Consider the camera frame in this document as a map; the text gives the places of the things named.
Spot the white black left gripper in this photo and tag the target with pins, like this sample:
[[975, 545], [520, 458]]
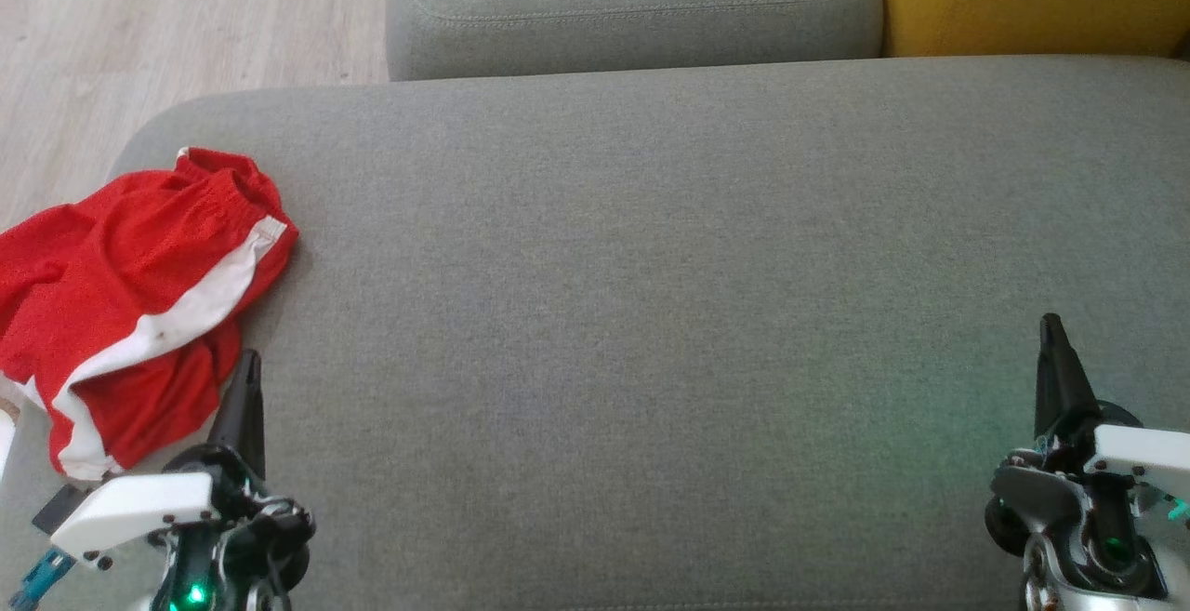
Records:
[[139, 509]]

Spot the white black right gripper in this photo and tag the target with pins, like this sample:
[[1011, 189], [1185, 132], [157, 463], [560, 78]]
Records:
[[1134, 458]]

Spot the red shorts white stripe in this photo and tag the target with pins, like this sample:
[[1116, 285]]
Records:
[[121, 304]]

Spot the grey sofa seat cushion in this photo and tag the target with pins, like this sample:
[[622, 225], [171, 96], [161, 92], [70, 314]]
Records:
[[651, 332]]

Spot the grey sofa back cushion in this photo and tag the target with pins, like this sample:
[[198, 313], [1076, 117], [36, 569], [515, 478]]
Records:
[[632, 6]]

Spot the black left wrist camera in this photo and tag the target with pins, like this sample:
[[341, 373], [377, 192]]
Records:
[[61, 509]]

